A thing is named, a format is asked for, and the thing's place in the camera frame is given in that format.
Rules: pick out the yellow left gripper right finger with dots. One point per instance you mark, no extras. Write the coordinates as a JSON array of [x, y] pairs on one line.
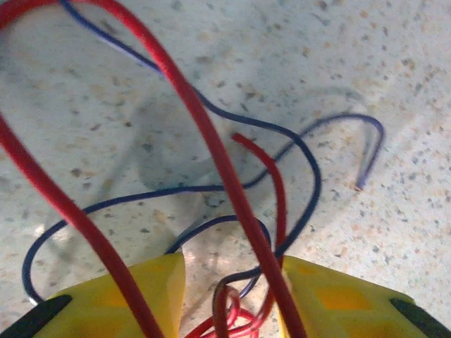
[[345, 303]]

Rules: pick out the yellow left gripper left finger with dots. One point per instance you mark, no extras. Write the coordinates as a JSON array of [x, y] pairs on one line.
[[155, 303]]

